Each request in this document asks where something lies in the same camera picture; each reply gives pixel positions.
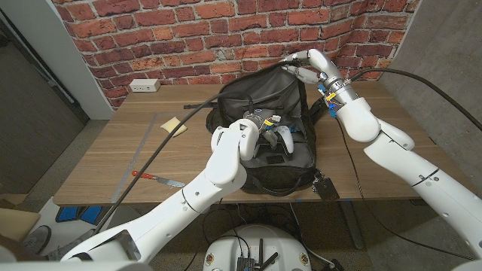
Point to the white floor board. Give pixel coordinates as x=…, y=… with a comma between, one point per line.
x=48, y=220

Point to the white power strip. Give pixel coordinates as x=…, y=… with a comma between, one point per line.
x=144, y=85

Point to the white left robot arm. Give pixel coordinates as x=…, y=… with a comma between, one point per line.
x=218, y=169

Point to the grey electronics box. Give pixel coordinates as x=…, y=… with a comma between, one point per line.
x=245, y=264

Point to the red brick printed backdrop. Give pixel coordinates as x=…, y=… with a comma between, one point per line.
x=188, y=37

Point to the grey sneaker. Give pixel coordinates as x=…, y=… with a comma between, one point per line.
x=35, y=241
x=66, y=248

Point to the black leather luggage tag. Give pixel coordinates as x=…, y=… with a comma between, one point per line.
x=327, y=188

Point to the dark grey table leg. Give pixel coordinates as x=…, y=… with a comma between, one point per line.
x=352, y=226

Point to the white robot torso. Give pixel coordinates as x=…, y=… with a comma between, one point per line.
x=75, y=266

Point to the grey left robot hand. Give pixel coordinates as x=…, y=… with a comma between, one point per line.
x=263, y=120

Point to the tan cardboard box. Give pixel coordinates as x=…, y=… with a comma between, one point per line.
x=19, y=226

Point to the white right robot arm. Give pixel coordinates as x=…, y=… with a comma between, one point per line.
x=414, y=165

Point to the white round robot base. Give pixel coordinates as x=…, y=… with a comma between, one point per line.
x=263, y=241

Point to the white black game controller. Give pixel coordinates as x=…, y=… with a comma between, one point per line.
x=287, y=139

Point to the yellow sponge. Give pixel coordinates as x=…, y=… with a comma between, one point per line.
x=175, y=126

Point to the black backpack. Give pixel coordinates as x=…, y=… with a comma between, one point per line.
x=278, y=177

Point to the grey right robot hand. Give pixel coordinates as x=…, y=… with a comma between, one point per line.
x=322, y=66

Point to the black antenna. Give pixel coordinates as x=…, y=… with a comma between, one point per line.
x=260, y=252
x=270, y=260

